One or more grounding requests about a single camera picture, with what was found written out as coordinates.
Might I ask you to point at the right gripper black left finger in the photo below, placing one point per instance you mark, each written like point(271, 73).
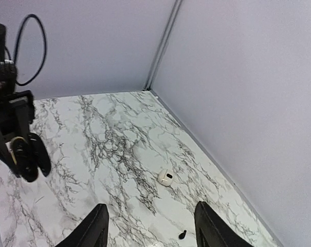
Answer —
point(91, 232)

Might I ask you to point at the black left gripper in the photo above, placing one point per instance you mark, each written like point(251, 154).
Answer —
point(17, 109)

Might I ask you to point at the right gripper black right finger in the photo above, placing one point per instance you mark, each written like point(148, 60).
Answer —
point(212, 231)

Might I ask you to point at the black earbud charging case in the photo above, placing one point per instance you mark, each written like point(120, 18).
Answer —
point(30, 155)

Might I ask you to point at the beige earbud charging case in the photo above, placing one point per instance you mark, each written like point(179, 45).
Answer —
point(166, 177)

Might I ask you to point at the left aluminium corner post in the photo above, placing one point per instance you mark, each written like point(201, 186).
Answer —
point(162, 46)

